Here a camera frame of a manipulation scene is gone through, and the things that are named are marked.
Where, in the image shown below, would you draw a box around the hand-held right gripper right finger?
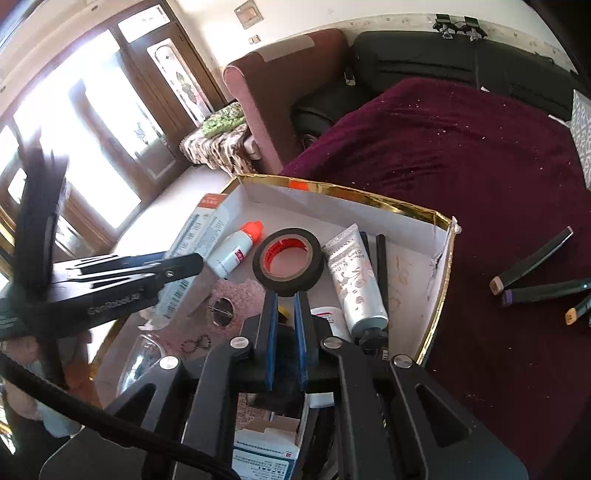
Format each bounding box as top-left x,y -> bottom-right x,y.
294,291 -> 527,480

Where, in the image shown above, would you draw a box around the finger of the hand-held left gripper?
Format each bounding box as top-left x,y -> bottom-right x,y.
53,251 -> 168,278
51,252 -> 205,301

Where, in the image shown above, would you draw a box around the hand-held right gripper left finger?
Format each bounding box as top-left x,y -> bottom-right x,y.
41,291 -> 280,480

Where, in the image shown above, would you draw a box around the long white carton red end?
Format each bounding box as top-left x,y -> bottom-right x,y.
139,193 -> 232,329

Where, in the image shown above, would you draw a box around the black tape roll red core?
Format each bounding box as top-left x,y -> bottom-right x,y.
252,227 -> 324,297

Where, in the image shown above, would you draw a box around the gold cardboard box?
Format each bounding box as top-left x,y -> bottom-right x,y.
90,173 -> 462,480

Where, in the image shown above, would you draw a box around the person's left hand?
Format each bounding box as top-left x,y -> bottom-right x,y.
0,330 -> 93,439

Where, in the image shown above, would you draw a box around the small white bottle orange cap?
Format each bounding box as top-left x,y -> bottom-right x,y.
206,220 -> 265,279

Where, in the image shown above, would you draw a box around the clear plastic carton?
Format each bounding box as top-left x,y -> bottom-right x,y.
117,335 -> 163,398

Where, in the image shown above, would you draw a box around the white floral hand cream tube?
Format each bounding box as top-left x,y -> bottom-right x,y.
322,224 -> 389,348

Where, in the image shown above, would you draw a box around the blue white medicine box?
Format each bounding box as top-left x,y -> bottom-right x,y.
231,406 -> 310,480

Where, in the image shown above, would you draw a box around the brown patterned blanket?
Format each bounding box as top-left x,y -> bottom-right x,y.
179,122 -> 256,178

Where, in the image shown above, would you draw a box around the green cloth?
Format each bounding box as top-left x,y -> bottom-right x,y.
201,102 -> 247,138

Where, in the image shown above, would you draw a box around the wooden glass door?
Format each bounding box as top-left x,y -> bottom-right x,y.
0,0 -> 228,259

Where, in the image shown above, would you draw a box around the maroon armchair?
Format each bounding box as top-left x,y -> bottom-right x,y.
223,28 -> 352,176

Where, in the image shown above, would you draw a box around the maroon blanket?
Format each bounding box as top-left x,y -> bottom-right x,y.
279,78 -> 591,480

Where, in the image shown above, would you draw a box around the silver pens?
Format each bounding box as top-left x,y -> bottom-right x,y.
489,226 -> 574,296

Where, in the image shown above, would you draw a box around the black marker orange end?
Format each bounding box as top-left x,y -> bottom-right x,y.
564,295 -> 591,326

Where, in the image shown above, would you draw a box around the black sofa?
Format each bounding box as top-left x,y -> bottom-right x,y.
291,30 -> 583,139

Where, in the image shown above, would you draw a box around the large grey box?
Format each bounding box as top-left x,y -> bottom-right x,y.
570,89 -> 591,190

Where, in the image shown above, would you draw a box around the black metal clips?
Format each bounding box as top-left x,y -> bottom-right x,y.
433,14 -> 489,42

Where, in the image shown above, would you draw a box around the black cable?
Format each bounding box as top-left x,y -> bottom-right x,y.
0,351 -> 241,480

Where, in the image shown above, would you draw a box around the wall switch plate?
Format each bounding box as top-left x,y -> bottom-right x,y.
235,0 -> 265,27

